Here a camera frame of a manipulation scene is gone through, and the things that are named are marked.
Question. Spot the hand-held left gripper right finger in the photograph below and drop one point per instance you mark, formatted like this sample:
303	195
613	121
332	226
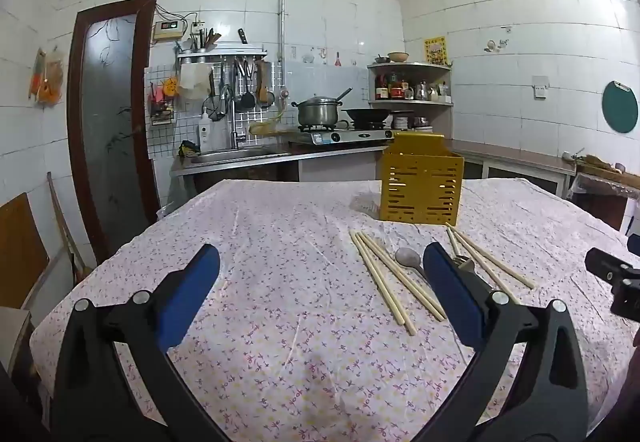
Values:
452	294

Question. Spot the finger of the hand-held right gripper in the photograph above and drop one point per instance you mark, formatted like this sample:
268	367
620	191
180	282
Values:
605	266

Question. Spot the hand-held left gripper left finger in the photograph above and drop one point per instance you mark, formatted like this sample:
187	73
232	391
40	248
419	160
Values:
195	292

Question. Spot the yellow perforated utensil holder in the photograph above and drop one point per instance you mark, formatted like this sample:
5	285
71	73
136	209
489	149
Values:
420	187

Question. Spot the metal fork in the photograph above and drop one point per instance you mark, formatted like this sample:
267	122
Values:
465	263

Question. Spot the metal spoon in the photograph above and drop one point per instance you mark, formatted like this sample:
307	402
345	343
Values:
409	258

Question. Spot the floral tablecloth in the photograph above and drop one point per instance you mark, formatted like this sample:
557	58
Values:
280	272

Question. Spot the wooden chopping block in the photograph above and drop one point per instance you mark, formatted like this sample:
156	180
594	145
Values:
607	168

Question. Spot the yellow and black sponge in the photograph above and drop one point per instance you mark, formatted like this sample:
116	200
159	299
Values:
189	149

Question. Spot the wooden stick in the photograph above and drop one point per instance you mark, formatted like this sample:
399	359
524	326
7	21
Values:
65	222

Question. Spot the white dish soap bottle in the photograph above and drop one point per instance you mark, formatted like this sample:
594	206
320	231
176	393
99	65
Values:
205	134

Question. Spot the steel sink with faucet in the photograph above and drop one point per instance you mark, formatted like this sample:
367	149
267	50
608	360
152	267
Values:
165	137

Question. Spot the green round cutting board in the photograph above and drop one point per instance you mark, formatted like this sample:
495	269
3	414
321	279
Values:
621	108

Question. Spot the metal faucet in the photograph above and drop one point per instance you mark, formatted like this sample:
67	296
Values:
235	122

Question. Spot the stack of dishes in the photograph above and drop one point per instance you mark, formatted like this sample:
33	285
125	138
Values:
412	122

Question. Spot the wooden board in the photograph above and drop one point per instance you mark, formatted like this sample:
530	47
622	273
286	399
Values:
20	252

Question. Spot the steel gas stove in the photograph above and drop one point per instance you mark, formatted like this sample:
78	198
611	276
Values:
350	136

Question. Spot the dark brown frosted glass door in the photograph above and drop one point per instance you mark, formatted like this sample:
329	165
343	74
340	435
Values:
112	122

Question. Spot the black wok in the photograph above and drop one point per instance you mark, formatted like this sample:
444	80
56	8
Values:
367	113

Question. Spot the small metal teapot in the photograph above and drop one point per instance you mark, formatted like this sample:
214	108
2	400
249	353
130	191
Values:
422	92

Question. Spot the orange round scrubber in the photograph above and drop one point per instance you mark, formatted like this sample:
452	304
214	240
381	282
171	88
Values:
171	87

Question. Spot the white hanging cloth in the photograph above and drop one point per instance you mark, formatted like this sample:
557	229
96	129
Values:
195	82

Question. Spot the row of condiment bottles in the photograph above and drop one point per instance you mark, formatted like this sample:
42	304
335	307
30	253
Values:
395	89

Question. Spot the wooden spatula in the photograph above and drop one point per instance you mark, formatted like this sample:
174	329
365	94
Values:
261	87

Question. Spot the steel pot with lid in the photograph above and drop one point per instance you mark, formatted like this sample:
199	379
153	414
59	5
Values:
320	112

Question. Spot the metal tongs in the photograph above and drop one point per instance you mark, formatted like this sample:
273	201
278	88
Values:
242	68

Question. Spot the grey corner shelf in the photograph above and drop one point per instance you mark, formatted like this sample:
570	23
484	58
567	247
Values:
415	67

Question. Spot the beige bowl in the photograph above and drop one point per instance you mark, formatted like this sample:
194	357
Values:
398	56

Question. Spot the small dark dish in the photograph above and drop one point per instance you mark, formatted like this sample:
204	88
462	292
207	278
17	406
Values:
382	59

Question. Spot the metal cup of kitchen tools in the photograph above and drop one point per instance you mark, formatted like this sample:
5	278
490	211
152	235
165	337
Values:
202	42

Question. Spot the metal wall rack shelf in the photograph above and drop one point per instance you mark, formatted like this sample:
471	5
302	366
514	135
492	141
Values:
222	53

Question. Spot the yellow wall poster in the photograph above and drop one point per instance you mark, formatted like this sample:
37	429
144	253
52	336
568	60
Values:
435	50

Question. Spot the white wall hooks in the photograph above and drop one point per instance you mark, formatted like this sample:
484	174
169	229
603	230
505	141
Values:
496	45

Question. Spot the orange plastic bags on wall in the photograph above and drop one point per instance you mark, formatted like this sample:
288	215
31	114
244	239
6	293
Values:
47	77

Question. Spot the beige wall controller box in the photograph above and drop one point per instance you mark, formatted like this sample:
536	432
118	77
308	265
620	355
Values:
169	29

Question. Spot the grey wall pipe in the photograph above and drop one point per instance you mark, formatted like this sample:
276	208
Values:
282	12

